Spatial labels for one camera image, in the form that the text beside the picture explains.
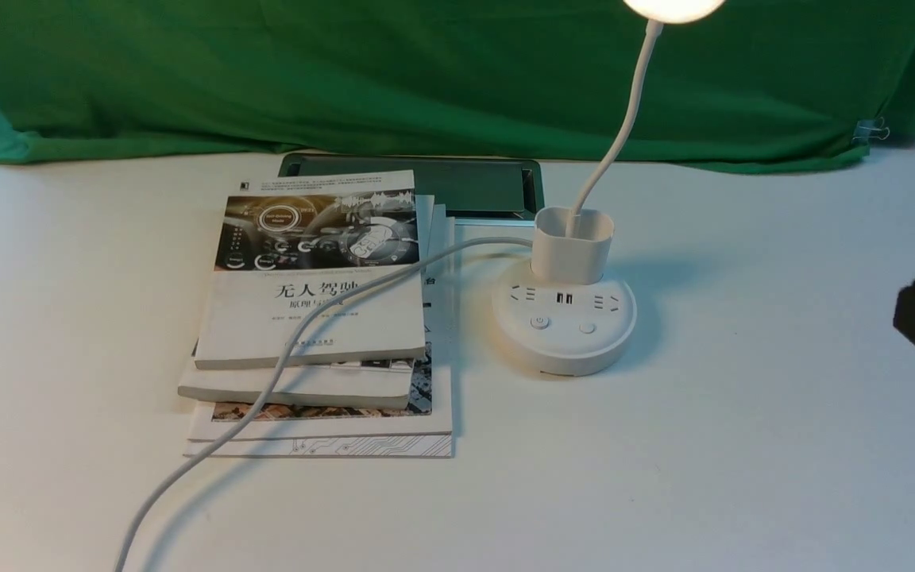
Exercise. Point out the white desk lamp with sockets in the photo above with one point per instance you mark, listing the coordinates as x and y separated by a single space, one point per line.
563 311

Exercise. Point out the metal binder clip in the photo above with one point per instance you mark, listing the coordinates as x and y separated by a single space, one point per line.
871 131

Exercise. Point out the green backdrop cloth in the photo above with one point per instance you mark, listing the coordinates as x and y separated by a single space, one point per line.
756 87

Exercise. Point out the bottom book with circuit pattern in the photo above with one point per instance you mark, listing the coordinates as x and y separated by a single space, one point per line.
223 397

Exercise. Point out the top book with Chinese title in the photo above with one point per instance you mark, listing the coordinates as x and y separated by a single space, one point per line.
317 269

